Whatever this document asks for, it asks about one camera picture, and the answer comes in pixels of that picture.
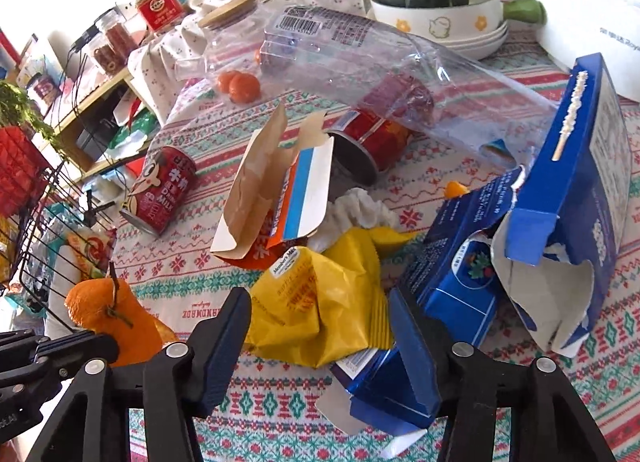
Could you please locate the orange and green snack packet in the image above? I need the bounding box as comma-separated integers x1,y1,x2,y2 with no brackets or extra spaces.
60,229,118,279

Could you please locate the red and orange can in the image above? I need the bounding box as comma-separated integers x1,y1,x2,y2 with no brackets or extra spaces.
325,109,422,187

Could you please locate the red basket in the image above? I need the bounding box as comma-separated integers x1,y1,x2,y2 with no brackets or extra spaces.
0,126,52,219

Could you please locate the white bowl with green handle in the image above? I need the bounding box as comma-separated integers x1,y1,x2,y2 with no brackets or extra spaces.
369,0,547,45

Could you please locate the yellow snack wrapper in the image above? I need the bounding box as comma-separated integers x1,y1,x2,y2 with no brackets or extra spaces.
248,227,418,369

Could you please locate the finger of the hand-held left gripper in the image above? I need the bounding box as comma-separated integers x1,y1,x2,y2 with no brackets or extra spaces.
0,329,40,360
31,333,120,377

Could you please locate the white floral cloth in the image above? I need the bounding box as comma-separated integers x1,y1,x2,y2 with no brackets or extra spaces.
127,0,222,123

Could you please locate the clear plastic bottle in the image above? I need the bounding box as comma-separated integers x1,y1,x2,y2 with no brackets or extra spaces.
175,6,558,169

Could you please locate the green plant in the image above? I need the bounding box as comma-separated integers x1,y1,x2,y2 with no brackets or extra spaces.
0,80,69,159

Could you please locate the white electric pot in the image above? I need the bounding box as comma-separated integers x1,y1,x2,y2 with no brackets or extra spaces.
527,0,640,103

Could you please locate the red can with cartoon face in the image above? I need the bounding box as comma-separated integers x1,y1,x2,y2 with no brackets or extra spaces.
119,146,197,237

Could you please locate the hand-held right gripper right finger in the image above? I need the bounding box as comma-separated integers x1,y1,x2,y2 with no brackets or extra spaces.
389,288,617,462

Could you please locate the blue drink carton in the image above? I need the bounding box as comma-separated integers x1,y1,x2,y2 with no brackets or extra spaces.
315,167,523,462

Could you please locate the glass spice jar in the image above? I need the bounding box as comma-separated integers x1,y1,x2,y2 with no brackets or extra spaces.
90,36,126,76
95,9,139,56

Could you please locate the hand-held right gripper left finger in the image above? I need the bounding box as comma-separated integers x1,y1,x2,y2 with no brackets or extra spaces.
25,287,252,462

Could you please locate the black wire rack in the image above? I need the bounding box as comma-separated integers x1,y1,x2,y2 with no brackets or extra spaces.
10,162,119,339

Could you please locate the white tissue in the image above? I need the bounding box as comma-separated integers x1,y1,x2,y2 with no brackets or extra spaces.
310,187,401,253

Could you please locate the wooden shelf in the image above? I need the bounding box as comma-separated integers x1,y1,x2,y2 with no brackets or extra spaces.
42,66,166,179

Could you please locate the glass jar with red label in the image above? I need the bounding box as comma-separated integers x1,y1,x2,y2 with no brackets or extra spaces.
134,0,183,36

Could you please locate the orange white blue carton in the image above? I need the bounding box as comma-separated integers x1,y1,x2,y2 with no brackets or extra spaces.
210,102,335,271

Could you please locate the torn blue cardboard box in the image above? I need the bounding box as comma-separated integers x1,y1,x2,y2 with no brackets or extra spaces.
490,52,634,358

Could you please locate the large orange peel with stem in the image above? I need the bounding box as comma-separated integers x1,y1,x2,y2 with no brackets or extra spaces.
65,276,179,368

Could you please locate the glass jar with bamboo lid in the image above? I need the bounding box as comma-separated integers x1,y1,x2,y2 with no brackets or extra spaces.
197,0,261,67

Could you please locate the dark jar with red label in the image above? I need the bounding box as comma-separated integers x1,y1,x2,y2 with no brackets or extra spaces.
25,72,59,108

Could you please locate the patterned tablecloth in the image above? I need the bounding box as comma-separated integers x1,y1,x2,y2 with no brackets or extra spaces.
107,0,640,462

